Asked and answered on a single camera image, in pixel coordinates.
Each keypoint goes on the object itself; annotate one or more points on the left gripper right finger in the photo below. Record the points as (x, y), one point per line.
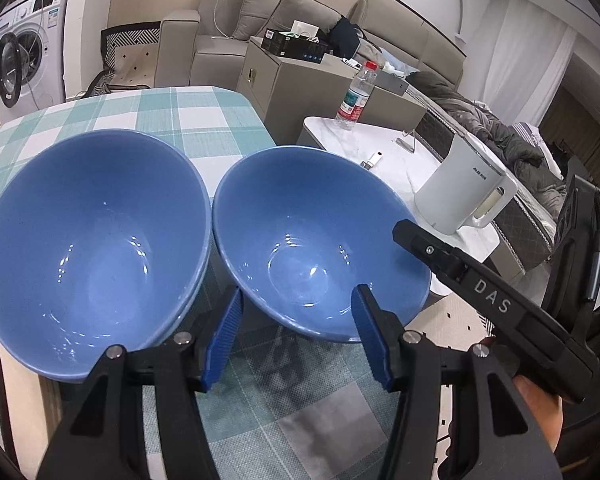
(459, 415)

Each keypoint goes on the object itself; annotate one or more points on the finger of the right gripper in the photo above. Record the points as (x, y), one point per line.
(449, 264)

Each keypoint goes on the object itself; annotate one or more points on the blue bowl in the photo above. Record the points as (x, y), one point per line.
(175, 276)
(299, 228)
(78, 225)

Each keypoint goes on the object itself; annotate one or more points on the blue bowl front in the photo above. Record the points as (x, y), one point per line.
(175, 276)

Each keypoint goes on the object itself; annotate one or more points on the person right hand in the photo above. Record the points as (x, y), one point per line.
(546, 408)

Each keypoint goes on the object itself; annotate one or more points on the white electric kettle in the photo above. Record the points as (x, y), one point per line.
(469, 188)

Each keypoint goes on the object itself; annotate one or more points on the green checked tablecloth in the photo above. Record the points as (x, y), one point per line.
(286, 407)

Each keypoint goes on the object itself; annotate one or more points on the plastic water bottle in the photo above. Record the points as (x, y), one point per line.
(355, 100)

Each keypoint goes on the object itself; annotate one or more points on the grey side cabinet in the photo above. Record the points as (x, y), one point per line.
(284, 92)

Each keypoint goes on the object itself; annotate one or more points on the black organizer box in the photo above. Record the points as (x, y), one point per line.
(288, 45)

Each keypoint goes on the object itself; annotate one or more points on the grey cushion right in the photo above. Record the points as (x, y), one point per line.
(310, 12)

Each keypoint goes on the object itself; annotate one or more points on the grey cushion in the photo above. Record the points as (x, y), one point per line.
(253, 15)
(310, 12)

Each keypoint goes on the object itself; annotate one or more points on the grey cushion left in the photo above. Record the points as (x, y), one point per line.
(253, 15)

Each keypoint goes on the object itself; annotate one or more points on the grey sofa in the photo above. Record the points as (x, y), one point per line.
(207, 45)

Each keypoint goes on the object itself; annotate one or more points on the patterned floor mat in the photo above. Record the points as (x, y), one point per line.
(129, 59)

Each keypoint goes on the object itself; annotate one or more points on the white washing machine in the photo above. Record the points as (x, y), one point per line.
(32, 35)

